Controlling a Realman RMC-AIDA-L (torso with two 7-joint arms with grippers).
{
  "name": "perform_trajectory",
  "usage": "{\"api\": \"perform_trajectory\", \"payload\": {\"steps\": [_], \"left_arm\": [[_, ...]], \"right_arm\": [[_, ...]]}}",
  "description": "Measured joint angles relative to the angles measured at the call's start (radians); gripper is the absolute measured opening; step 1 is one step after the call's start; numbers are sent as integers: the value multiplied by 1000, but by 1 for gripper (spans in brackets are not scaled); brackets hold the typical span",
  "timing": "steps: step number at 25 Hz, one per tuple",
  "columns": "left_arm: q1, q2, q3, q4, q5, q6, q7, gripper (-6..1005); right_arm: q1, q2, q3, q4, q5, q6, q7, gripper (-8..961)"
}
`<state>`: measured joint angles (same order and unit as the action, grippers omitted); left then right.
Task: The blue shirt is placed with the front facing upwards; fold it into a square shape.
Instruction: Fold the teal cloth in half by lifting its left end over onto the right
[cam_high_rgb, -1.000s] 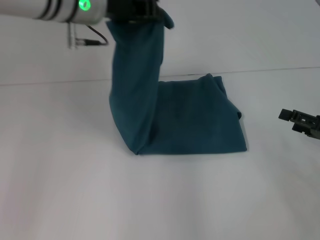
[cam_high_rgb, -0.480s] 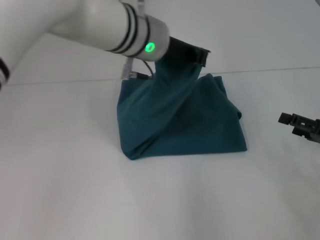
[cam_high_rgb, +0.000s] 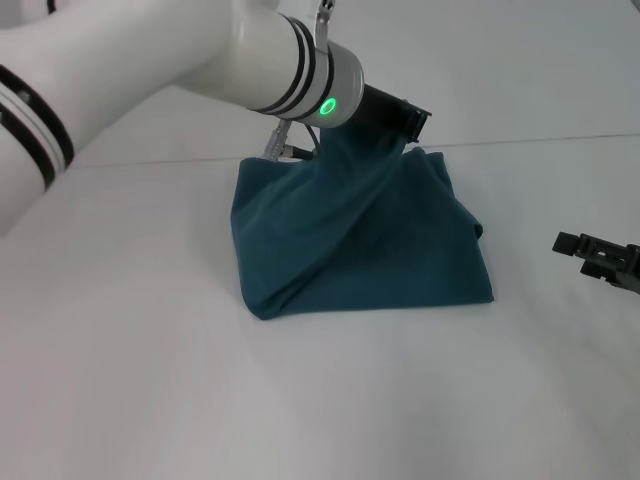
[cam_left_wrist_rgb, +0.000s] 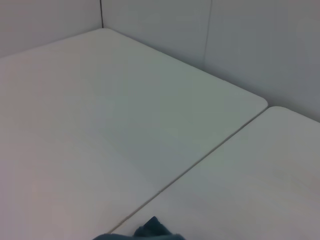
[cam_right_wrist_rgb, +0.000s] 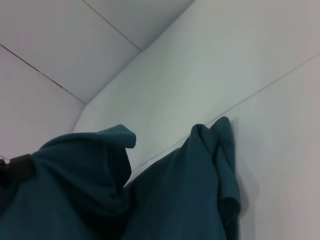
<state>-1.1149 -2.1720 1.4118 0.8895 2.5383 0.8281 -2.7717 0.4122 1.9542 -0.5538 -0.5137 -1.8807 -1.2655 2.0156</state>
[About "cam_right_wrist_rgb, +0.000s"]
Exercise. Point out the teal t-shirt with FREE print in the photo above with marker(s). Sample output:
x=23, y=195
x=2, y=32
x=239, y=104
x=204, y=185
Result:
x=100, y=187

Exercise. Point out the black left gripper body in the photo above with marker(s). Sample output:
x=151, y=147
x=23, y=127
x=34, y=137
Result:
x=3, y=172

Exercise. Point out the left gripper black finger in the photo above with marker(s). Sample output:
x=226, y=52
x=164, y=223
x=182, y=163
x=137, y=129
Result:
x=22, y=166

